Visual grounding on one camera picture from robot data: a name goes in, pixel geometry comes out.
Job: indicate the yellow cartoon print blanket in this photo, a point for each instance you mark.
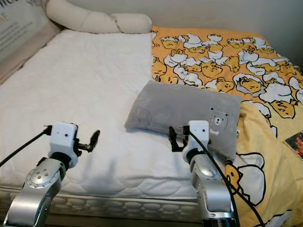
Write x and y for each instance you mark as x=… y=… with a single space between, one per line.
x=218 y=61

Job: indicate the long beige bolster pillow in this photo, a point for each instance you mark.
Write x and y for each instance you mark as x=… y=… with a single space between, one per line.
x=85 y=19

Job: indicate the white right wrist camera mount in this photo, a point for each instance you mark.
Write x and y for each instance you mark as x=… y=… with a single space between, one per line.
x=198 y=137

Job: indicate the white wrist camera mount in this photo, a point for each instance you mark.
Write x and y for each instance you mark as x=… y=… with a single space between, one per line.
x=198 y=137
x=64 y=139

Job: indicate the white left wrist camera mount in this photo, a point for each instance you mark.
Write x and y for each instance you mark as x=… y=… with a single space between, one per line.
x=64 y=139

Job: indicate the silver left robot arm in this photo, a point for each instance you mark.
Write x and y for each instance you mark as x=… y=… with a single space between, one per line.
x=35 y=189

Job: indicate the grey bear pillow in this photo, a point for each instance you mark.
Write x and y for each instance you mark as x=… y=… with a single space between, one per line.
x=175 y=106

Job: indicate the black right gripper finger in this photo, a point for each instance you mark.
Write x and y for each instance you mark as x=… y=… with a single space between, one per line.
x=173 y=137

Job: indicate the dark red-covered book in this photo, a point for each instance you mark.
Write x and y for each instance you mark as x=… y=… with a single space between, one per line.
x=296 y=143

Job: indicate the beige printed headboard cushion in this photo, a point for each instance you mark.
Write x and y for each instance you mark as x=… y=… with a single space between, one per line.
x=19 y=28

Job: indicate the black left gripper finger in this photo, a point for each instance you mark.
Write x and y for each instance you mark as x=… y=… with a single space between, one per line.
x=95 y=138

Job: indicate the white quilted mattress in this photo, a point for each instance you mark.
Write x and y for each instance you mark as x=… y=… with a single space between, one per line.
x=75 y=94

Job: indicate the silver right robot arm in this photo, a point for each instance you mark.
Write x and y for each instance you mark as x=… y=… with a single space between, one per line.
x=210 y=189

